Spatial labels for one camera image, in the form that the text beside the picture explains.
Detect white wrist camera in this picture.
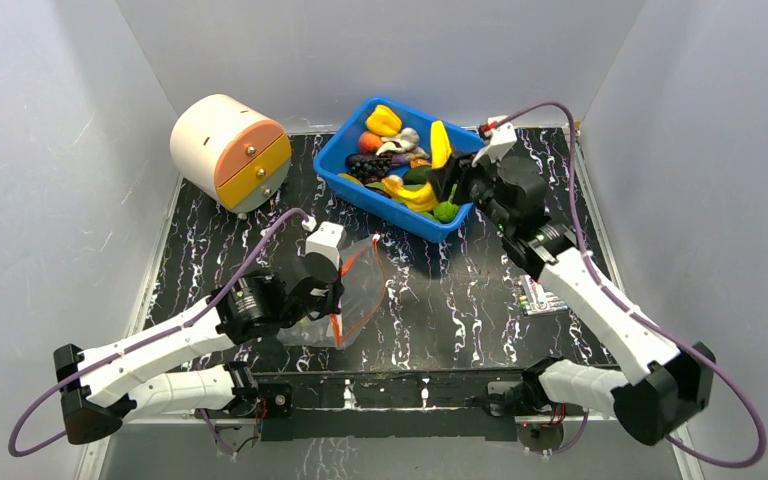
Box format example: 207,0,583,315
471,121,518,167
305,221,345,268

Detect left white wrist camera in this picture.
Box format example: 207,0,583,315
305,221,345,268

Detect dark purple toy grapes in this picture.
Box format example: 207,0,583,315
345,153,396,184

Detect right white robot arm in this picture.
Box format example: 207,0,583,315
427,155,713,446

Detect toy peach left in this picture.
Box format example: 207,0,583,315
357,131,383,154

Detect light green toy fruit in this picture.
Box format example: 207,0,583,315
431,201,461,224

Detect yellow toy bell pepper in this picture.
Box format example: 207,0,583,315
365,104,403,137

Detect coloured marker pack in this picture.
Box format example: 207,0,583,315
515,274,568,316

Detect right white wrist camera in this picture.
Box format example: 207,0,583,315
471,121,518,167

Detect clear orange zip bag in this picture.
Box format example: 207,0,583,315
277,233,386,350

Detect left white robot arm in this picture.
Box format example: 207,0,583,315
53,252,343,445

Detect yellow toy banana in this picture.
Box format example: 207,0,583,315
381,120,453,212

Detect round cream drawer cabinet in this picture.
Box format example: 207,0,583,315
169,94,292,215

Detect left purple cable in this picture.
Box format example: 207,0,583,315
8,207,319,458

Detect blue plastic bin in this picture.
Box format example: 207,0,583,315
313,97,473,243

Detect dark green toy avocado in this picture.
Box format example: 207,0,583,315
402,165,432,185

